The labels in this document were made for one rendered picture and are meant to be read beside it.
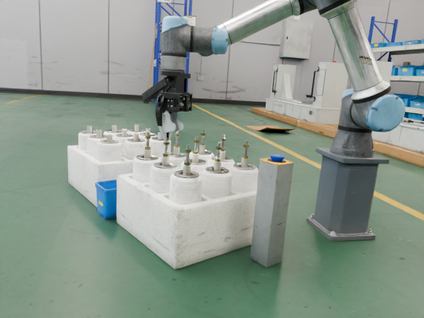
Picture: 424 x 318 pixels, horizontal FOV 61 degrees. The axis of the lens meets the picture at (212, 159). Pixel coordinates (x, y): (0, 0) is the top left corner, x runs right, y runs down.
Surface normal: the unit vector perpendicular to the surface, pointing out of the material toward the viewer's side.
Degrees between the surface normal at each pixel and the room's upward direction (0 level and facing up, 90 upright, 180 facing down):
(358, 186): 90
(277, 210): 90
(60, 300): 0
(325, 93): 90
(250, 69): 90
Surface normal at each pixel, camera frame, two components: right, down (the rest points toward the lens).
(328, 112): 0.23, 0.23
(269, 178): -0.78, 0.09
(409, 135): -0.97, -0.01
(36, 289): 0.07, -0.97
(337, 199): -0.52, 0.15
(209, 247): 0.62, 0.22
